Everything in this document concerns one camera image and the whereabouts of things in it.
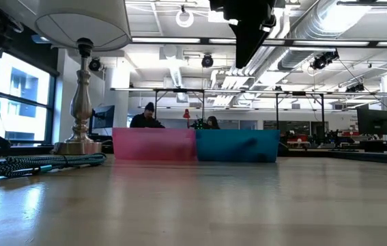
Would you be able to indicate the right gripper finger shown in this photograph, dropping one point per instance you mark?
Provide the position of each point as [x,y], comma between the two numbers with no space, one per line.
[256,41]
[243,44]

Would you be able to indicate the overhead beam with light strips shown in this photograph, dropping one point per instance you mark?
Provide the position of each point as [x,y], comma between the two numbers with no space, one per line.
[316,42]

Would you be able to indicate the person with long hair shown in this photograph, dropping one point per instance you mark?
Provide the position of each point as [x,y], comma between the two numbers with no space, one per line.
[213,123]

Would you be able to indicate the small red desk lamp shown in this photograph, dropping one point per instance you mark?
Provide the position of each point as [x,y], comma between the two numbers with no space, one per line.
[186,114]

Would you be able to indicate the dark device with green lights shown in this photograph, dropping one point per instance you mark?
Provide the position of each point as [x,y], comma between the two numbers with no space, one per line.
[198,124]

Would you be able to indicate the blue plastic bin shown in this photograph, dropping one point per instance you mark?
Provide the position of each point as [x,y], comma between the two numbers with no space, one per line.
[224,145]

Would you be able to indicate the small black ceiling fixture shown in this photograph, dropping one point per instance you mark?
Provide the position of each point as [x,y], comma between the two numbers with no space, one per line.
[355,88]

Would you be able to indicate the person with dark cap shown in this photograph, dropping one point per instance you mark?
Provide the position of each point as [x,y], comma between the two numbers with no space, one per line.
[145,121]

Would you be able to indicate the pink translucent plastic bin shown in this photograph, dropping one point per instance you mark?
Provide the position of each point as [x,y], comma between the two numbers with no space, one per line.
[154,145]

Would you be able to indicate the large black monitor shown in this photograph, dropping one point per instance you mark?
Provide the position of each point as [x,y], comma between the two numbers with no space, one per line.
[374,122]

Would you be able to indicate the small black monitor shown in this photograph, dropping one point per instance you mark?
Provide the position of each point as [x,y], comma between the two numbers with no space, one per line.
[103,117]

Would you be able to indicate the silver table lamp white shade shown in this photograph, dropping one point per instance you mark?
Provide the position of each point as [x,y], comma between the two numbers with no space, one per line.
[81,102]

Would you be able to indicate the silver ceiling air duct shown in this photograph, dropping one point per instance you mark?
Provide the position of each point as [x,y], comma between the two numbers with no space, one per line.
[316,27]

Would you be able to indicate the black workstation frame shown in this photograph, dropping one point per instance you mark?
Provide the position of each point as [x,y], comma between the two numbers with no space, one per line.
[179,90]
[299,93]

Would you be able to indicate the black ceiling camera cluster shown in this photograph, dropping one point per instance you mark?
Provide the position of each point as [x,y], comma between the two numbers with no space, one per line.
[323,61]

